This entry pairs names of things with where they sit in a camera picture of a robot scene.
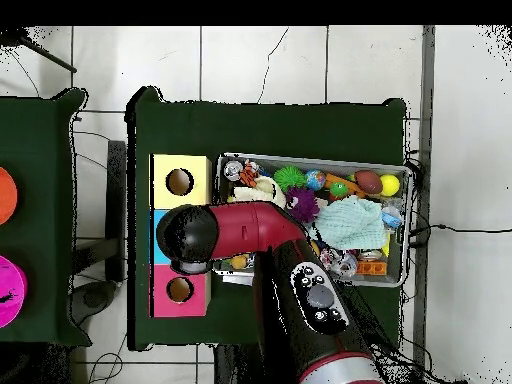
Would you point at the dark green side table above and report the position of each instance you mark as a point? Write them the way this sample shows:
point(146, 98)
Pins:
point(44, 160)

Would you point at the orange disc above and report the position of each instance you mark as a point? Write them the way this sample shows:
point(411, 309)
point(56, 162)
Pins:
point(5, 196)

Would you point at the pink disc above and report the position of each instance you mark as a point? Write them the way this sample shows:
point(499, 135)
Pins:
point(10, 292)

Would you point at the clear mesh bin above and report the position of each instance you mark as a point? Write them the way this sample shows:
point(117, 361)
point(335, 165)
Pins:
point(376, 282)

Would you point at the black tripod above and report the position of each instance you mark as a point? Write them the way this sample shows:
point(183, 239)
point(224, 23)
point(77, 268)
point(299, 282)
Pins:
point(12, 36)

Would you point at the brown toy football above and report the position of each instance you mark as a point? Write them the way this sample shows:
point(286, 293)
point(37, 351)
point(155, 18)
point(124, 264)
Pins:
point(369, 181)

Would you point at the yellow ball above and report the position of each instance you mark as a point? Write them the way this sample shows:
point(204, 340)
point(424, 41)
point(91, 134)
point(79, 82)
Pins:
point(390, 185)

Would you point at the purple spiky ball with eyes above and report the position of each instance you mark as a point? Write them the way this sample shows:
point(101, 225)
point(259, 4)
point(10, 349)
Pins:
point(302, 204)

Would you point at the large green spiky ball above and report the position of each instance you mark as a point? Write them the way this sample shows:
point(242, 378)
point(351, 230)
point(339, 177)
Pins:
point(290, 178)

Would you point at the small green ball with eyes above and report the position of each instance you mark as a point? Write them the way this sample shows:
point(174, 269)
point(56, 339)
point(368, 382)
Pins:
point(339, 190)

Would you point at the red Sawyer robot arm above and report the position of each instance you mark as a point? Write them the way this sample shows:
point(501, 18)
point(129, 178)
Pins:
point(256, 228)

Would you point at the mint green cloth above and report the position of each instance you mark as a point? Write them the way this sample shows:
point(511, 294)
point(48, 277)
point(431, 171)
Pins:
point(352, 224)

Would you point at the pale yellow cloth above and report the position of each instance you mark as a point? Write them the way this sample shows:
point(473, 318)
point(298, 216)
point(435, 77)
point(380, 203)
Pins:
point(260, 192)

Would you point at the small globe print ball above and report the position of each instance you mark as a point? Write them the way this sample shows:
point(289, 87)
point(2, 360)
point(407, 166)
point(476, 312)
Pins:
point(316, 179)

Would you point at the dark green table cloth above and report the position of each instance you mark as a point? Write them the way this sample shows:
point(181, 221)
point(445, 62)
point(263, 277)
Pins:
point(264, 128)

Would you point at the silver drink can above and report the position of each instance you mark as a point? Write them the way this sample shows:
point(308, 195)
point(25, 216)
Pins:
point(233, 169)

